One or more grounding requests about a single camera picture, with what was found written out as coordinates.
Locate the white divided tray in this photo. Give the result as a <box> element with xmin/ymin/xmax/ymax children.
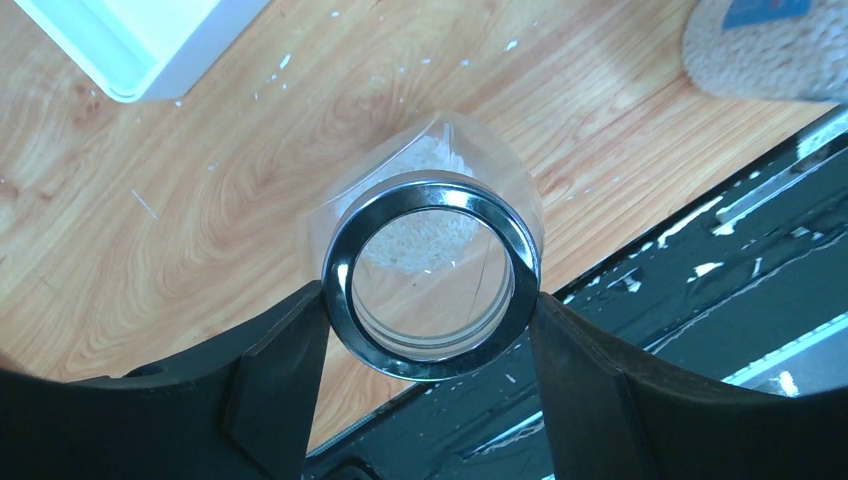
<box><xmin>18</xmin><ymin>0</ymin><xmax>268</xmax><ymax>104</ymax></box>

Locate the round glass jar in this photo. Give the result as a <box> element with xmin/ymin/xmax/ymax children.
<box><xmin>298</xmin><ymin>111</ymin><xmax>544</xmax><ymax>382</ymax></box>

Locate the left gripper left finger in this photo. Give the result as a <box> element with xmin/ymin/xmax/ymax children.
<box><xmin>1</xmin><ymin>281</ymin><xmax>329</xmax><ymax>479</ymax></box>

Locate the silver lid peppercorn bottle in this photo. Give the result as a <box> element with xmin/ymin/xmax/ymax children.
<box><xmin>681</xmin><ymin>1</ymin><xmax>847</xmax><ymax>104</ymax></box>

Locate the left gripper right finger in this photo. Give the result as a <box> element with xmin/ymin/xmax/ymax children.
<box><xmin>529</xmin><ymin>293</ymin><xmax>847</xmax><ymax>479</ymax></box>

